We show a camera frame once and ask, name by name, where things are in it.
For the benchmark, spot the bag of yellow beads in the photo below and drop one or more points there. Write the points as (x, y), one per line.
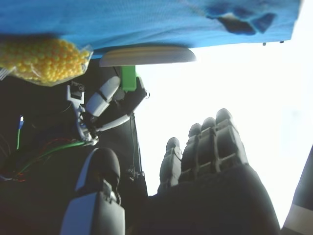
(41, 61)

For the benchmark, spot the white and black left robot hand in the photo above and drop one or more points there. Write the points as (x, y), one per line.
(207, 200)

